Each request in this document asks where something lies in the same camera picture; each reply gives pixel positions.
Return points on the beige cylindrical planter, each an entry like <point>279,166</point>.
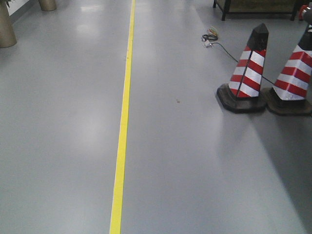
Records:
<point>7,35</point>

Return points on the dark wooden bench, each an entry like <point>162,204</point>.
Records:
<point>288,7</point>

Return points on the red white traffic cone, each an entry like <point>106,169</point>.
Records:
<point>242,93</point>

